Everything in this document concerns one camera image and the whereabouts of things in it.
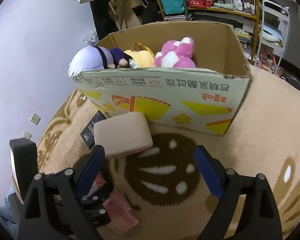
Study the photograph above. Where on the dark printed packet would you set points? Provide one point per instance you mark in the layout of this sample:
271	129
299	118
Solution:
90	132

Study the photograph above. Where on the pink packet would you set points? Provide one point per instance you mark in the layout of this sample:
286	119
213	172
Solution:
121	210

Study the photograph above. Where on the stack of books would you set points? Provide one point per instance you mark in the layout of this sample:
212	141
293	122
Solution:
175	17

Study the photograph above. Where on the pile of books and magazines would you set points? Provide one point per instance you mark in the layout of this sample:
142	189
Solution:
243	42

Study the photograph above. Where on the pale pink sponge block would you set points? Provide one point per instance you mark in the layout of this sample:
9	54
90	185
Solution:
122	135

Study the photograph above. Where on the purple haired plush doll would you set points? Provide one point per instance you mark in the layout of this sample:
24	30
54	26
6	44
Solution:
90	57

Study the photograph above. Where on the printed cardboard box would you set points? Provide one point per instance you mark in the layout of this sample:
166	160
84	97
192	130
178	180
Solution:
165	92

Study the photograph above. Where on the yellow plush toy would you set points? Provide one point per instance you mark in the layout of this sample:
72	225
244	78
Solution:
141	57

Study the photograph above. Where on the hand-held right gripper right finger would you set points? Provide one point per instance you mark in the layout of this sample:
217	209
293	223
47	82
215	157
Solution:
210	175

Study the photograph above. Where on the clear and yellow plastic bags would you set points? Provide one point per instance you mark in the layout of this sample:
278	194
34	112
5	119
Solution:
91	37

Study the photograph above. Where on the wooden shelf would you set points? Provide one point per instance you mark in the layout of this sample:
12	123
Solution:
255	17

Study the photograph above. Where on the beige coat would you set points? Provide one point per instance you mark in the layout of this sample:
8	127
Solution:
127	10

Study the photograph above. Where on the pink and white plush toy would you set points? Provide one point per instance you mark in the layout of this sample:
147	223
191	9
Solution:
175	53

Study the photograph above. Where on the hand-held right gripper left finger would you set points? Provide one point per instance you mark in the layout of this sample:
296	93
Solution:
90	175

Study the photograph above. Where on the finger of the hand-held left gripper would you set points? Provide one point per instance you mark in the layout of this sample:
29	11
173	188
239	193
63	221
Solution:
97	205

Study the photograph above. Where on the black coat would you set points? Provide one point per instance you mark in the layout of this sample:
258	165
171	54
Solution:
101	17

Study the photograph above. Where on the white rolling cart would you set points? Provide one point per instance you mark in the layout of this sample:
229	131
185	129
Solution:
272	37

